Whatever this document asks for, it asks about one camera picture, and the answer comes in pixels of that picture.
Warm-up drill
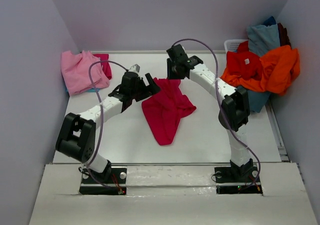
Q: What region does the crimson t shirt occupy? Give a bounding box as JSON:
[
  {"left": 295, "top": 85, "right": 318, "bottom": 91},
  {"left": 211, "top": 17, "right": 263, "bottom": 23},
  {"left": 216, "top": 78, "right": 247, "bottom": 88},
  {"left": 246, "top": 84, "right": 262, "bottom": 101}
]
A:
[{"left": 141, "top": 78, "right": 197, "bottom": 146}]

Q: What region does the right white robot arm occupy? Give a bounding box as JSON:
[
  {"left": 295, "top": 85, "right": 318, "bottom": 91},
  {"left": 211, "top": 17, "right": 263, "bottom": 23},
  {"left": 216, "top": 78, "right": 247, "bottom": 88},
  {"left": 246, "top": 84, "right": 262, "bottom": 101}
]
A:
[{"left": 166, "top": 44, "right": 254, "bottom": 183}]

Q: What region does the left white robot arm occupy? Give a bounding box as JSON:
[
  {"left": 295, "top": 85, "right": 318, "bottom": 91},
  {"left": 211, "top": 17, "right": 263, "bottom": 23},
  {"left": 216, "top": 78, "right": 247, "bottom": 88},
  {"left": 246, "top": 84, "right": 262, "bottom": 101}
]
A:
[{"left": 55, "top": 71, "right": 161, "bottom": 183}]

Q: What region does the magenta folded t shirt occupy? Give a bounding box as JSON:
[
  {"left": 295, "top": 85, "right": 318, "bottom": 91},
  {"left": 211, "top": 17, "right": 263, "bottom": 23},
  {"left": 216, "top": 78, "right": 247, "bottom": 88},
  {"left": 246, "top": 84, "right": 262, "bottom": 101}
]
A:
[{"left": 93, "top": 53, "right": 112, "bottom": 80}]

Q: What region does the white plastic basket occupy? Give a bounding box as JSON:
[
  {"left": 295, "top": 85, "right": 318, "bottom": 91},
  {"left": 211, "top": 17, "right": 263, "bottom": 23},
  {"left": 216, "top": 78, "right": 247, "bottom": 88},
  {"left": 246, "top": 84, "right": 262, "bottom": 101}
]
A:
[{"left": 223, "top": 39, "right": 248, "bottom": 53}]

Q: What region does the pink folded t shirt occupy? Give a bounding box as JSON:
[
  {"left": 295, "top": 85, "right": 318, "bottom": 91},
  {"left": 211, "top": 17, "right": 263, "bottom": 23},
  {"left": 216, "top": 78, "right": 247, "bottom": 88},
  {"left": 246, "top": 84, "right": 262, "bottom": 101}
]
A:
[{"left": 60, "top": 51, "right": 110, "bottom": 96}]

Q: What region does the red t shirt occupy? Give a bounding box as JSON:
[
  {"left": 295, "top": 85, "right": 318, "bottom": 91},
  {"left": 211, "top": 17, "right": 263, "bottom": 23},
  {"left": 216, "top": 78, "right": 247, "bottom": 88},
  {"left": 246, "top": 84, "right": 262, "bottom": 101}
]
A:
[{"left": 226, "top": 41, "right": 262, "bottom": 81}]

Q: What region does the light blue t shirt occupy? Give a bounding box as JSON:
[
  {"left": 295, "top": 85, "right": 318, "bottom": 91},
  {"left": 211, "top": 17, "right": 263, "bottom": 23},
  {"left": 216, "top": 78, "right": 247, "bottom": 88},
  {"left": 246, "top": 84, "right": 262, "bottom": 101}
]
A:
[{"left": 246, "top": 24, "right": 281, "bottom": 57}]

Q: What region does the orange t shirt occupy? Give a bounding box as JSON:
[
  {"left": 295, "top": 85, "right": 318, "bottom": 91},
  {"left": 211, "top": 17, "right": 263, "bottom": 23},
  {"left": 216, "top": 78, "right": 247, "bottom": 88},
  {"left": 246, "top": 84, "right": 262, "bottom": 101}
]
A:
[{"left": 221, "top": 45, "right": 300, "bottom": 96}]

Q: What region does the royal blue t shirt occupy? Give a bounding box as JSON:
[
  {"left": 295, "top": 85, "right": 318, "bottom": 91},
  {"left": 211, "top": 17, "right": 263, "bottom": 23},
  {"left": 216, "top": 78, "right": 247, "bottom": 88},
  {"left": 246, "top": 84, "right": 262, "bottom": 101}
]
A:
[{"left": 262, "top": 16, "right": 277, "bottom": 27}]

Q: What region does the dark maroon t shirt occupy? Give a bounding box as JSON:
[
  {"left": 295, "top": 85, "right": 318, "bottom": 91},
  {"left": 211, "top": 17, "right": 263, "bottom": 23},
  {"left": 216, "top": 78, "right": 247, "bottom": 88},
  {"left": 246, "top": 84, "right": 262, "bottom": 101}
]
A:
[{"left": 277, "top": 22, "right": 291, "bottom": 47}]

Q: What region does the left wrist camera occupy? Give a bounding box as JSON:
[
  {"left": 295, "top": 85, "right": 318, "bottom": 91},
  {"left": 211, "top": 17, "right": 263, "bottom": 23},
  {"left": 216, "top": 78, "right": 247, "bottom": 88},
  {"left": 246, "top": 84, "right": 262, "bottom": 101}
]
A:
[{"left": 128, "top": 64, "right": 140, "bottom": 74}]

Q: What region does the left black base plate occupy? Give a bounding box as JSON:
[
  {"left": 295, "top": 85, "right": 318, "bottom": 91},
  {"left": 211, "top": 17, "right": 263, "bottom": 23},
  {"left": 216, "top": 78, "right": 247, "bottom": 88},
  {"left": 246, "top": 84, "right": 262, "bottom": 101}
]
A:
[{"left": 78, "top": 166, "right": 127, "bottom": 196}]

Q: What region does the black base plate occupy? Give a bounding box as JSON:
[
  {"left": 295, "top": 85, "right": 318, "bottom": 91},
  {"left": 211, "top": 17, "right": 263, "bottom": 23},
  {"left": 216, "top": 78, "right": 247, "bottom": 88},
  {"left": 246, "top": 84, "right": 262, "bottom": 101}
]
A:
[
  {"left": 78, "top": 166, "right": 127, "bottom": 196},
  {"left": 211, "top": 166, "right": 263, "bottom": 195}
]

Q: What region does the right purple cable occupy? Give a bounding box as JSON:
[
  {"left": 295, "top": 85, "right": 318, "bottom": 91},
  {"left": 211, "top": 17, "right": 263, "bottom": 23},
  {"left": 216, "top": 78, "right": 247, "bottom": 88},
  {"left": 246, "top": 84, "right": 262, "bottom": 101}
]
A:
[{"left": 171, "top": 38, "right": 263, "bottom": 193}]

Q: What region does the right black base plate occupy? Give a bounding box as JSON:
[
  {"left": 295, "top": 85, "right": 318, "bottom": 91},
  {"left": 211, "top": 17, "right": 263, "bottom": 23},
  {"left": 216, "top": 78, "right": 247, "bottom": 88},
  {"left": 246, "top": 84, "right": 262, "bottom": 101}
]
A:
[{"left": 211, "top": 166, "right": 263, "bottom": 195}]

